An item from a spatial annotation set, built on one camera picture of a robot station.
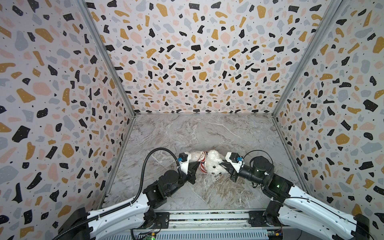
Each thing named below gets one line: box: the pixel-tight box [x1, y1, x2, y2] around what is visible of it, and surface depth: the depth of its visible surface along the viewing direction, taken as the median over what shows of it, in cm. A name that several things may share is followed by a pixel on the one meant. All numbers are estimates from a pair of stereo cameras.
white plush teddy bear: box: [189, 150, 228, 175], surface depth 69 cm
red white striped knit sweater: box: [197, 151, 209, 174], surface depth 73 cm
